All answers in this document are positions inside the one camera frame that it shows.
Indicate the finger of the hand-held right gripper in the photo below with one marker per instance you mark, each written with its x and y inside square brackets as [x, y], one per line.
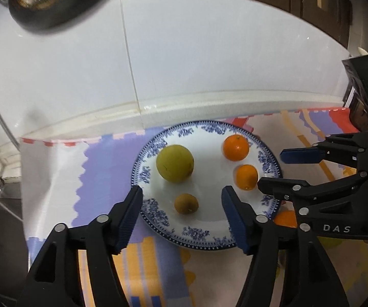
[299, 156]
[279, 187]

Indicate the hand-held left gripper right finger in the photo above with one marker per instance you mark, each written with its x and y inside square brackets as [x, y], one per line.
[235, 220]

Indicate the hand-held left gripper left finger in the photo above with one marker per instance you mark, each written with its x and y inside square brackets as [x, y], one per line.
[129, 217]

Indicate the orange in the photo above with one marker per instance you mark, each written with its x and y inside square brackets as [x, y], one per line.
[236, 147]
[247, 177]
[283, 219]

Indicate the small brownish fruit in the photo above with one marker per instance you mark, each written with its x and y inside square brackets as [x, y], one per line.
[186, 203]

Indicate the blue patterned white plate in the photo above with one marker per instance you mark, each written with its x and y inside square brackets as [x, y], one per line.
[203, 172]

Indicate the yellow-green apple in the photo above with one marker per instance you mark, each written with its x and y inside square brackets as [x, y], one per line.
[175, 163]

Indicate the colourful patterned mat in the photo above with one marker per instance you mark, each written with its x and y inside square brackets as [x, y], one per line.
[107, 172]

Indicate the dark sink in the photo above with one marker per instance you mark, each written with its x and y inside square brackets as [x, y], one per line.
[1, 230]

